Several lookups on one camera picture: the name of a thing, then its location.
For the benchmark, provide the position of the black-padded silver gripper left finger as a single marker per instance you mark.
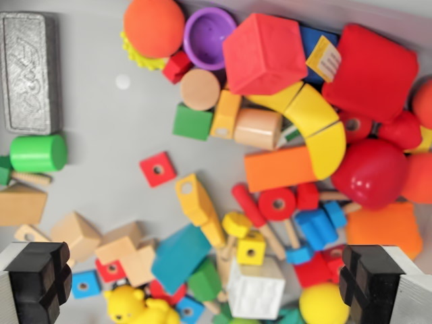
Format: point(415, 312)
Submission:
point(37, 283)

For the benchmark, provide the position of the black-padded silver gripper right finger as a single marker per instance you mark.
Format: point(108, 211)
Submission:
point(371, 283)

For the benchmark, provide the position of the long yellow block with hole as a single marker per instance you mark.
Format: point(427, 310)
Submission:
point(199, 202)

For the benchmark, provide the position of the grey plastic bin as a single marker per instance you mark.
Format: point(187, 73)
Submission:
point(108, 128)

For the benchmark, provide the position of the blue square block with hole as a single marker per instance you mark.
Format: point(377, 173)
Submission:
point(189, 310)
point(84, 285)

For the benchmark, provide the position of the natural wood block with hole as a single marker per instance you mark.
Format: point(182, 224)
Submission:
point(32, 234)

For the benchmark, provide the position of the yellow ball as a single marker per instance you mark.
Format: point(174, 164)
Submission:
point(320, 305)

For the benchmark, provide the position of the orange soft foam block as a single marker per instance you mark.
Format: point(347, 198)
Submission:
point(381, 227)

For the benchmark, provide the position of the red blocks cluster piece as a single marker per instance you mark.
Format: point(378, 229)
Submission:
point(315, 270)

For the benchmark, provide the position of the natural wood house-shaped block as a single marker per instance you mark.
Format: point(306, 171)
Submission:
point(76, 234)

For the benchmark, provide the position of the small red block with hole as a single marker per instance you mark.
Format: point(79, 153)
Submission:
point(109, 270)

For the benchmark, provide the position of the blue ridged block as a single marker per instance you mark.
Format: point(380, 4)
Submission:
point(315, 229)

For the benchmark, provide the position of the small blue block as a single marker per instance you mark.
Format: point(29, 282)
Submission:
point(335, 214)

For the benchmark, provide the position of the blue bolt with wooden shaft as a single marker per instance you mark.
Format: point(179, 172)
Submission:
point(298, 254)

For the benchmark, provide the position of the tan wooden wedge block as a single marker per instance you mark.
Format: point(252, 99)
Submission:
point(20, 206)

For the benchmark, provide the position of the teal toy piece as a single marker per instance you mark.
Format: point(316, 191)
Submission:
point(288, 317)

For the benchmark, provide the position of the wooden dowel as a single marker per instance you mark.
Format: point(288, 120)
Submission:
point(332, 196)

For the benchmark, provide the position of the yellow toy bear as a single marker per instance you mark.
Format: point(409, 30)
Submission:
point(131, 305)

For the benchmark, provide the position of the small red nut block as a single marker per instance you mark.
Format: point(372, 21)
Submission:
point(307, 196)

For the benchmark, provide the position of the green bolt with wooden thread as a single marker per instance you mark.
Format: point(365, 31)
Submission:
point(20, 175)

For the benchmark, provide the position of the glossy red toy apple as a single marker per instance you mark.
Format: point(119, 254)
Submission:
point(369, 172)

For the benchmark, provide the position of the orange soft toy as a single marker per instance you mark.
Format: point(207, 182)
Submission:
point(420, 179)

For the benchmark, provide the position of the white textured cube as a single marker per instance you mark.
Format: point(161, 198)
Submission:
point(254, 292)

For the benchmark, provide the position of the red wheel with hole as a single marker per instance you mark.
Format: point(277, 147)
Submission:
point(276, 204)

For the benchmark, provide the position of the yellow cube with hole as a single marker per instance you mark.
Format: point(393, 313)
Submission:
point(251, 249)

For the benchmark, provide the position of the green wooden cylinder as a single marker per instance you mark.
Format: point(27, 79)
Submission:
point(37, 153)

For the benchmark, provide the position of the flat red disc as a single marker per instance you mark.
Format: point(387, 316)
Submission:
point(168, 295)

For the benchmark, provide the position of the yellow arch segment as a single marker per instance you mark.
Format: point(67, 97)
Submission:
point(312, 109)
point(327, 152)
point(273, 99)

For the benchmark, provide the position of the teal wooden block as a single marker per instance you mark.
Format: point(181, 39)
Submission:
point(180, 256)

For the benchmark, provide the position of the yellow hex bolt wooden shaft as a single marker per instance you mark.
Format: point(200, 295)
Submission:
point(236, 224)

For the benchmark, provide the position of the orange rectangular wooden block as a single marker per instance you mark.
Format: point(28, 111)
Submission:
point(276, 168)

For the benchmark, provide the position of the small green block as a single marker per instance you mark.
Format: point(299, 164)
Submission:
point(222, 315)

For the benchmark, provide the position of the yellow toy piece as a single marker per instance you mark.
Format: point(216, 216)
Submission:
point(426, 141)

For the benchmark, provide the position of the red soft toy piece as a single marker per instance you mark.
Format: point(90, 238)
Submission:
point(400, 131)

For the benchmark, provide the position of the red bead with hole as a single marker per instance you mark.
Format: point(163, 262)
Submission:
point(354, 126)

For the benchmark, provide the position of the green wooden roof block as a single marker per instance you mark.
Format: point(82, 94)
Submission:
point(204, 281)

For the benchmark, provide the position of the flat red square with hole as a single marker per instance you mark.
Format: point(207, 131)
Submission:
point(158, 168)

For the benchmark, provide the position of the white green card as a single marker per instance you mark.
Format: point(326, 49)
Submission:
point(289, 135)

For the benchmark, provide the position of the orange round toy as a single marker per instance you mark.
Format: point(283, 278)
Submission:
point(423, 104)

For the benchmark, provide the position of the pale natural wood cylinder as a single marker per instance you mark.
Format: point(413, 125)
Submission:
point(258, 130)

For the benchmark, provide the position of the red soft cushion block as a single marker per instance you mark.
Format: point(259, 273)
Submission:
point(371, 74)

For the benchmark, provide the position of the grey embossed foam block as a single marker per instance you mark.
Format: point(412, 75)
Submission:
point(28, 74)

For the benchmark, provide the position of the green wooden cube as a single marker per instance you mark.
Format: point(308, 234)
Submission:
point(190, 121)

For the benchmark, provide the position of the short yellow block with hole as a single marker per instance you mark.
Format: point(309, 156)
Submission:
point(226, 111)

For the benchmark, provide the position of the yellow label tag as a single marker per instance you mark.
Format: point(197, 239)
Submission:
point(324, 59)

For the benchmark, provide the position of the large red soft cube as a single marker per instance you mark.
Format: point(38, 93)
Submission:
point(265, 54)

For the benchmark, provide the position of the tan wooden cylinder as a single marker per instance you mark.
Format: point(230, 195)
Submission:
point(200, 89)

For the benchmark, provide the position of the blue soft block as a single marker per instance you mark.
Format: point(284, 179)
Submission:
point(312, 37)

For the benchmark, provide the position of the small red cube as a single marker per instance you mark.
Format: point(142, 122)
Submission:
point(177, 67)

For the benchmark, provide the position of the orange ball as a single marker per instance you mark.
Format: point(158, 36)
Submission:
point(153, 27)

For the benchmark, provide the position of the purple plastic cup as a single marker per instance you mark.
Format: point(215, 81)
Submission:
point(207, 42)

